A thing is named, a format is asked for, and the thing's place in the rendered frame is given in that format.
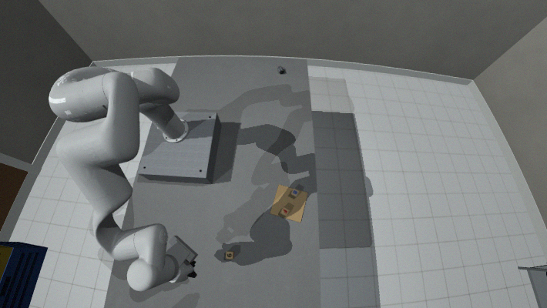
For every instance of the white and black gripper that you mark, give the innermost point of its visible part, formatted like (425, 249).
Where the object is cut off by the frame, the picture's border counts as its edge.
(184, 270)

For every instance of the tan square mat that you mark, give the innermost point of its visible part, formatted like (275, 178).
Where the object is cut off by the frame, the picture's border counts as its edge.
(284, 199)

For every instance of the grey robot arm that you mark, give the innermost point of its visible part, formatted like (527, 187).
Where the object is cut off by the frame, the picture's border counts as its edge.
(91, 155)

